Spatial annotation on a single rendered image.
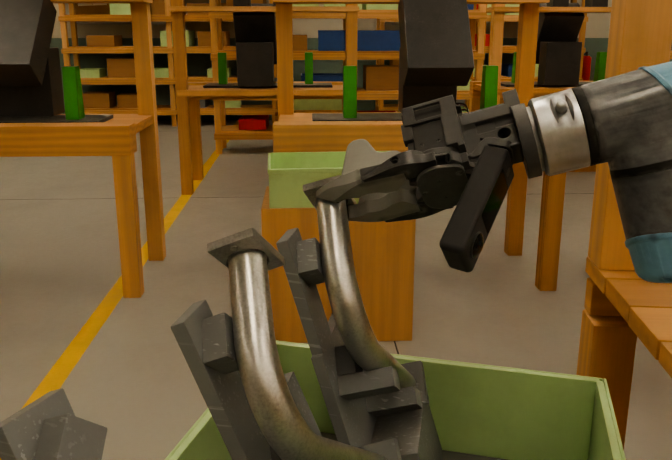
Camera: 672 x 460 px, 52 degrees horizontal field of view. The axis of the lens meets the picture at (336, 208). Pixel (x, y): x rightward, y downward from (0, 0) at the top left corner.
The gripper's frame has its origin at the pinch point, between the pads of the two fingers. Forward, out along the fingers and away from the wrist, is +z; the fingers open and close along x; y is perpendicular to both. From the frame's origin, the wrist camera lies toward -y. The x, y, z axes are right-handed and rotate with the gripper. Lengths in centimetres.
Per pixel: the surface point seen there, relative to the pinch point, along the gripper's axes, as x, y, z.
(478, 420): -29.6, -15.2, -6.8
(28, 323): -189, 105, 211
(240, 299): 13.7, -14.9, 4.0
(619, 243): -77, 26, -36
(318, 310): -3.9, -8.7, 3.9
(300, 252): 1.5, -4.9, 3.5
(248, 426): 7.2, -22.3, 6.5
